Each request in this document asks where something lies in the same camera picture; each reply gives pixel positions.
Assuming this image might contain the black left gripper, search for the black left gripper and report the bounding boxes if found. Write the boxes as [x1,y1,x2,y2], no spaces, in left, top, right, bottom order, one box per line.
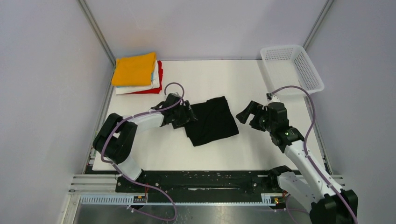
[172,101,197,129]

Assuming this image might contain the folded red t shirt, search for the folded red t shirt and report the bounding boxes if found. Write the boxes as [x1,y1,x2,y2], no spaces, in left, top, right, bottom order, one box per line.
[133,61,163,94]

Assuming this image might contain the folded orange t shirt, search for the folded orange t shirt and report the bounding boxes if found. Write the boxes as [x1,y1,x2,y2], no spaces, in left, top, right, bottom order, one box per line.
[112,52,156,86]

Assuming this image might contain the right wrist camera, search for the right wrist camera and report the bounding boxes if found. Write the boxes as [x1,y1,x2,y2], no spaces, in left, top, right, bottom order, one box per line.
[267,93,281,105]

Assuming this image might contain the left aluminium frame post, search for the left aluminium frame post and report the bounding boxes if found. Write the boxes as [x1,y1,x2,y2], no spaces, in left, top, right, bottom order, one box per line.
[77,0,116,67]

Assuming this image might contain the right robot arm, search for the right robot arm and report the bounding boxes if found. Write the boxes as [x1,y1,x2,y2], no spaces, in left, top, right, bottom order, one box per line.
[236,101,358,224]

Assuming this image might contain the aluminium frame post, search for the aluminium frame post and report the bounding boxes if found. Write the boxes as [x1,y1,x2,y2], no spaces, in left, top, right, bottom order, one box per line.
[302,0,335,50]
[77,0,116,67]

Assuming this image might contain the black t shirt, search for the black t shirt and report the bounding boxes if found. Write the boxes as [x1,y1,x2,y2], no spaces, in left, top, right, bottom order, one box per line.
[184,96,239,147]

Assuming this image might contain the white plastic basket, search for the white plastic basket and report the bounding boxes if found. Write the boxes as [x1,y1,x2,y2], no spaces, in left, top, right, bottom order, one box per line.
[260,45,325,94]

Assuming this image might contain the right controller box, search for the right controller box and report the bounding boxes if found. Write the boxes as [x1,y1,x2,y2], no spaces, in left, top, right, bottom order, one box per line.
[271,196,284,205]

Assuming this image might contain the slotted cable duct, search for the slotted cable duct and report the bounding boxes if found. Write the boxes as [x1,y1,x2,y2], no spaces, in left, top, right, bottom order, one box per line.
[79,193,279,207]

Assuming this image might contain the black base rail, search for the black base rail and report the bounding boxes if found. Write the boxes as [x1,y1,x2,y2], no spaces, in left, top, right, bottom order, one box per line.
[85,167,291,204]

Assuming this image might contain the folded white t shirt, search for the folded white t shirt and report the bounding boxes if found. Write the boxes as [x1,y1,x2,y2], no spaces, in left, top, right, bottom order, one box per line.
[115,62,161,95]

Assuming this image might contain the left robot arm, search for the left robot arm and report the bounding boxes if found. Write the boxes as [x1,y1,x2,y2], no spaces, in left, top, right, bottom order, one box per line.
[92,93,198,192]

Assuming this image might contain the right aluminium frame post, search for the right aluminium frame post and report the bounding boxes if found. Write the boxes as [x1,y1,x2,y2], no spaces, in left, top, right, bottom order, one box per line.
[302,0,335,50]

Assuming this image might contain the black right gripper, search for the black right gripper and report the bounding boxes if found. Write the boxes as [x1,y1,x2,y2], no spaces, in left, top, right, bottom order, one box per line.
[236,100,275,133]

